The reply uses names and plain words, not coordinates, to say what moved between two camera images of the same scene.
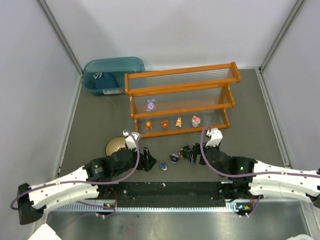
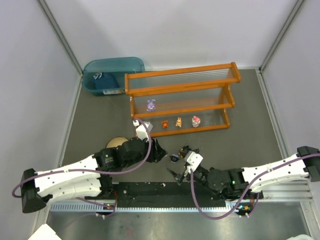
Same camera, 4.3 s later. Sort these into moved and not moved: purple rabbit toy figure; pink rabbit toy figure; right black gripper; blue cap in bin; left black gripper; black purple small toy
Moved: left black gripper; right black gripper
Not moved: purple rabbit toy figure; pink rabbit toy figure; black purple small toy; blue cap in bin
